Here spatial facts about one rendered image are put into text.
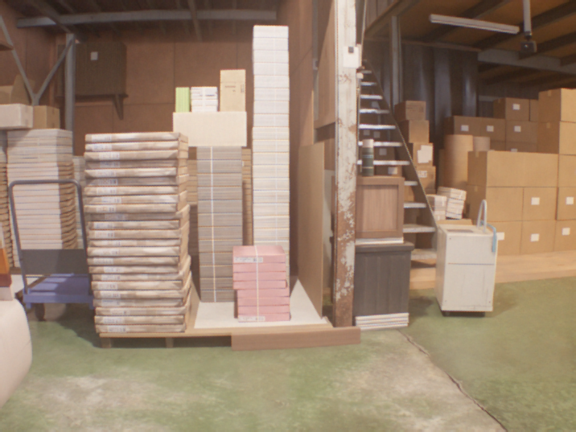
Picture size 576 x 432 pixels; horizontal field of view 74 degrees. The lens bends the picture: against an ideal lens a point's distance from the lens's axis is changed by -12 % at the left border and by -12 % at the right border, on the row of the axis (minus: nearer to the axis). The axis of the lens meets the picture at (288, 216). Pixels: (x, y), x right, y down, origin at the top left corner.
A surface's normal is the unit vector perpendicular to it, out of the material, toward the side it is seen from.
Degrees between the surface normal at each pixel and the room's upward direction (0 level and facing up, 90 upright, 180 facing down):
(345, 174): 90
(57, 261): 99
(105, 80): 90
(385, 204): 90
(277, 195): 90
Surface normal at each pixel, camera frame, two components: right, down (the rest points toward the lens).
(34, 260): 0.13, 0.27
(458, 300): -0.20, 0.12
